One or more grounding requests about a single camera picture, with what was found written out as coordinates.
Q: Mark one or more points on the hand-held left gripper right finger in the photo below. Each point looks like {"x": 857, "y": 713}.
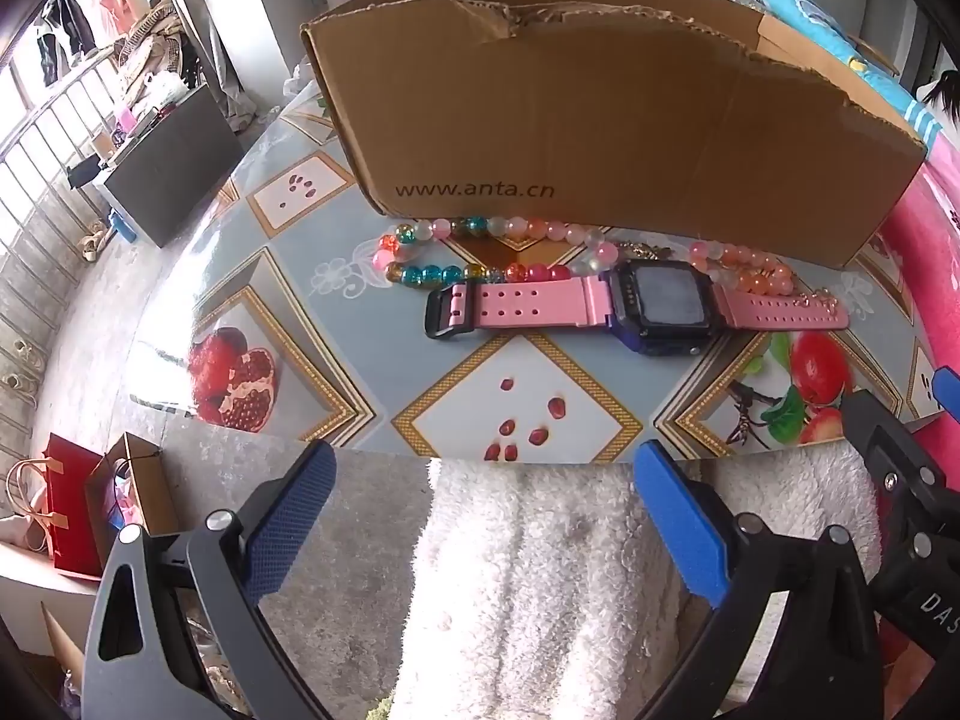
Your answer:
{"x": 679, "y": 525}

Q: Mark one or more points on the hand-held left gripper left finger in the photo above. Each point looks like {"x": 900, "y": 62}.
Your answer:
{"x": 292, "y": 525}

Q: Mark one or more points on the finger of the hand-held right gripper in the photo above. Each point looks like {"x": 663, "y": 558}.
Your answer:
{"x": 881, "y": 442}
{"x": 947, "y": 388}

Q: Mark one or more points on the pink band smartwatch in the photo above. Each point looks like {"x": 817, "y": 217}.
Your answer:
{"x": 525, "y": 304}

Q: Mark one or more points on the brown cardboard box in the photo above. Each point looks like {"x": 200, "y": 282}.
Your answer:
{"x": 600, "y": 127}

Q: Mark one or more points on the brown paper bag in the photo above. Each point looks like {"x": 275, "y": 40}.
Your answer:
{"x": 150, "y": 487}

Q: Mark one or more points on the pink floral quilt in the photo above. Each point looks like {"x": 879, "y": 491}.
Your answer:
{"x": 922, "y": 240}

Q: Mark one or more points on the white fluffy towel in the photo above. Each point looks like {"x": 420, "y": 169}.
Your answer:
{"x": 525, "y": 577}

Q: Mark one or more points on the red gift bag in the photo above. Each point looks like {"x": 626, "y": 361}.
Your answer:
{"x": 71, "y": 510}

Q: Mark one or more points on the beige handbag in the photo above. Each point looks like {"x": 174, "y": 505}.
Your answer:
{"x": 30, "y": 517}

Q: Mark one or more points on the black hair bundle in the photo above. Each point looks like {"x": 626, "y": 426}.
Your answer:
{"x": 941, "y": 94}

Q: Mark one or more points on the grey cabinet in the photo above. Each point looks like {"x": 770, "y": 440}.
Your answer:
{"x": 172, "y": 172}

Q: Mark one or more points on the blue cartoon pillow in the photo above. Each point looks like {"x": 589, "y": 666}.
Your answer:
{"x": 825, "y": 22}

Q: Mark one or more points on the pile of clothes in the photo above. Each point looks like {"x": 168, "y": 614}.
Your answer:
{"x": 154, "y": 52}

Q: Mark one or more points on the dark hanging jacket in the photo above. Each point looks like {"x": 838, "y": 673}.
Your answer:
{"x": 71, "y": 26}

